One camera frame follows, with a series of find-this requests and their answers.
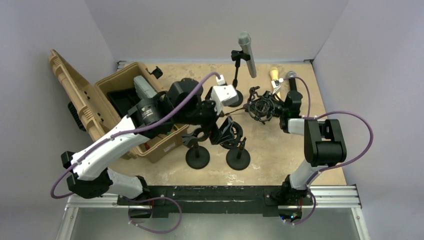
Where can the tall black mic stand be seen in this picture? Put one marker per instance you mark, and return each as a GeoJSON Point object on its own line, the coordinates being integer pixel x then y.
{"type": "Point", "coordinates": [236, 57]}

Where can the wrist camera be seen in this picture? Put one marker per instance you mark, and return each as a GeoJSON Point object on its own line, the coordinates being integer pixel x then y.
{"type": "Point", "coordinates": [276, 85]}
{"type": "Point", "coordinates": [223, 95]}

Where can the tan plastic toolbox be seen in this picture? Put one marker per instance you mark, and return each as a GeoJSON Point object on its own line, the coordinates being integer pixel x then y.
{"type": "Point", "coordinates": [94, 111]}

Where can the black tripod shock-mount stand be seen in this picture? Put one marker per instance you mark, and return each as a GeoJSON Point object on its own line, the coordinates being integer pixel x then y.
{"type": "Point", "coordinates": [261, 108]}

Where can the black toolbox tray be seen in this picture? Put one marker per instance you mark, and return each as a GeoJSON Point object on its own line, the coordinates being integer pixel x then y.
{"type": "Point", "coordinates": [123, 100]}

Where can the cream condenser microphone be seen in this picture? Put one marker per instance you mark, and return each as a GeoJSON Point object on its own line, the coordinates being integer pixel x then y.
{"type": "Point", "coordinates": [274, 74]}

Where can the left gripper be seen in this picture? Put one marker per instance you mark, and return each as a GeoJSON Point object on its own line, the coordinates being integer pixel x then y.
{"type": "Point", "coordinates": [218, 134]}

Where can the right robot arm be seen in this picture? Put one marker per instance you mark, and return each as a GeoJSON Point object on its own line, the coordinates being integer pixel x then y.
{"type": "Point", "coordinates": [323, 147]}

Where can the grey plastic case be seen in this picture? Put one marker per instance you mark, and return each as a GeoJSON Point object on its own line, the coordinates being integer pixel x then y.
{"type": "Point", "coordinates": [143, 88]}

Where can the black shock-mount round stand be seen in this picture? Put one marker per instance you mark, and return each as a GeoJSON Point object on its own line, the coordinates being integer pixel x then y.
{"type": "Point", "coordinates": [237, 157]}

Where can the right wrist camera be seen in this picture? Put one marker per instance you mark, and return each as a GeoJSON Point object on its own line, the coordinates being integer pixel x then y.
{"type": "Point", "coordinates": [276, 85]}

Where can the black aluminium base frame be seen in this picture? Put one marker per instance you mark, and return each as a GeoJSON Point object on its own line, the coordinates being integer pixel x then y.
{"type": "Point", "coordinates": [219, 203]}

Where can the black round-base mic stand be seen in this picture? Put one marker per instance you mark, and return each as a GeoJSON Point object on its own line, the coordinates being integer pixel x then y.
{"type": "Point", "coordinates": [197, 157]}

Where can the black mesh-head microphone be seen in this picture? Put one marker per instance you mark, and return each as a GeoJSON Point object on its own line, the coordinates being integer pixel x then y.
{"type": "Point", "coordinates": [291, 77]}

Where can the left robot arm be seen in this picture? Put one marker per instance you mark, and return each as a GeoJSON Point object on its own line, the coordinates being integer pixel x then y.
{"type": "Point", "coordinates": [88, 172]}

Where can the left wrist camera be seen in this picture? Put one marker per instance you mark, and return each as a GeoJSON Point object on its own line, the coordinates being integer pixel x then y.
{"type": "Point", "coordinates": [223, 95]}

